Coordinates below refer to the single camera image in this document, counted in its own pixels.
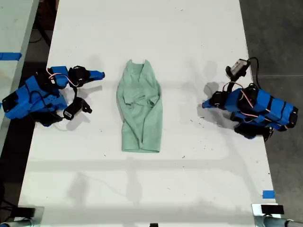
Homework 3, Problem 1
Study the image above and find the grey side table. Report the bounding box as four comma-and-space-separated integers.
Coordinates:
0, 0, 40, 148

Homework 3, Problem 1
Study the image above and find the black floor cable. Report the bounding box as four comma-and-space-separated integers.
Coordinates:
29, 13, 54, 47

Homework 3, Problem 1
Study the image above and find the square blue tape piece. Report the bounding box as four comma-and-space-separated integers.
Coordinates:
262, 189, 276, 200

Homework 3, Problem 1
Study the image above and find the metal table clamp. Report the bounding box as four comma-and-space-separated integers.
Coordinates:
251, 202, 285, 218
17, 205, 45, 222

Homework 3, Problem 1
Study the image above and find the long blue tape strip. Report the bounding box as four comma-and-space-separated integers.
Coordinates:
0, 52, 23, 61

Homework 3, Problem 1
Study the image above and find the grey camera box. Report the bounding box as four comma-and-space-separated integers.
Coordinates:
225, 58, 251, 79

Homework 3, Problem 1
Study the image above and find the black camera cable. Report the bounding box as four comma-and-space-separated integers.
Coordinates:
67, 85, 79, 105
247, 56, 259, 87

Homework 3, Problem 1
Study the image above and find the pale green T-shirt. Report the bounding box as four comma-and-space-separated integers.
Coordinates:
116, 59, 164, 153

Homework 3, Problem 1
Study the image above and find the black camera box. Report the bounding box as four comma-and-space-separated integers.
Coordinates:
62, 97, 93, 121

